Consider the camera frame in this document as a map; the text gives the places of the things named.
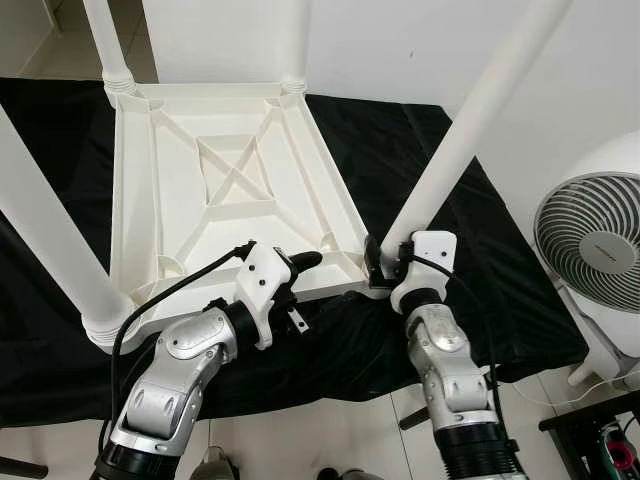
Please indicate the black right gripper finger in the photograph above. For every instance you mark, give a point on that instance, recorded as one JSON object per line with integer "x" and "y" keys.
{"x": 372, "y": 258}

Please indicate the grey robot leg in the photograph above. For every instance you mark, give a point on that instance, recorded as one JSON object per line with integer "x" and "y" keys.
{"x": 215, "y": 465}
{"x": 350, "y": 474}

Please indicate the black low shelf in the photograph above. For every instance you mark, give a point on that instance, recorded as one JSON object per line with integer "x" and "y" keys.
{"x": 580, "y": 425}

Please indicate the grey pink hair dryer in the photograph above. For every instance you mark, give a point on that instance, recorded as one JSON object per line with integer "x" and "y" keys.
{"x": 620, "y": 455}

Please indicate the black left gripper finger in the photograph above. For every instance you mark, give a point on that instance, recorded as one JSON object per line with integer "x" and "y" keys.
{"x": 305, "y": 261}

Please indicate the white grey floor appliance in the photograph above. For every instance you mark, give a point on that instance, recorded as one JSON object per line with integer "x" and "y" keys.
{"x": 600, "y": 345}

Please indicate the grey right robot leg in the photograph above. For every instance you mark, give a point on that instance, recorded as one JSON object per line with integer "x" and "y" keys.
{"x": 350, "y": 474}

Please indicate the white plastic table top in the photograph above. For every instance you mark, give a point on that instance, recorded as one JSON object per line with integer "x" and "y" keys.
{"x": 180, "y": 200}

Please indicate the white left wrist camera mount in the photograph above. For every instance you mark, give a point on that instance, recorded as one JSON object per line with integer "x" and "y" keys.
{"x": 262, "y": 275}

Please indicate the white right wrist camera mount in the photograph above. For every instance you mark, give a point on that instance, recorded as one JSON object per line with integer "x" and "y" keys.
{"x": 435, "y": 250}

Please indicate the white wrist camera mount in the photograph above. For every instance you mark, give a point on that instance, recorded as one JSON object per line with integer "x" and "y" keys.
{"x": 262, "y": 275}
{"x": 435, "y": 250}

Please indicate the black table cloth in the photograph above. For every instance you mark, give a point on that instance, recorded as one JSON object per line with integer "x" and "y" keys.
{"x": 520, "y": 300}

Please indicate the white round fan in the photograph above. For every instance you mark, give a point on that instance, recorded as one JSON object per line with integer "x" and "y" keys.
{"x": 590, "y": 245}

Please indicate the black metal table leg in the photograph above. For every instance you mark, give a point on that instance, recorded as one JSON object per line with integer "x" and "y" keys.
{"x": 415, "y": 415}
{"x": 20, "y": 467}

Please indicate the grey left robot leg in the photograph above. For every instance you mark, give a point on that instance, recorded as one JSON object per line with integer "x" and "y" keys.
{"x": 215, "y": 465}

